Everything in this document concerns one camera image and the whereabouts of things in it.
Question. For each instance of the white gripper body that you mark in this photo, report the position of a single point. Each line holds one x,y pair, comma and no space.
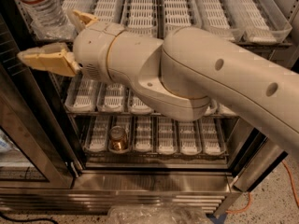
91,50

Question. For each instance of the glass fridge door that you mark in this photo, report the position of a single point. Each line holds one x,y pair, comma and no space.
18,123

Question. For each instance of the clear plastic water bottle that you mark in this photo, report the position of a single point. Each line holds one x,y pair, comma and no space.
45,13

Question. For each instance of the gold drink can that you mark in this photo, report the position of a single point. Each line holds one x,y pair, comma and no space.
118,139

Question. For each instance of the clear plastic bag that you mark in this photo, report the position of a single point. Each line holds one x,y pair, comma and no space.
150,214

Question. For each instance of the stainless steel fridge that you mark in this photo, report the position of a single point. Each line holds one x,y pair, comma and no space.
104,179

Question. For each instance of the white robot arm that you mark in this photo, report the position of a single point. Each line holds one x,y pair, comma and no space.
180,74

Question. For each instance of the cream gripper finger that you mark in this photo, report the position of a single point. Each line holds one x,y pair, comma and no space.
55,58
81,20

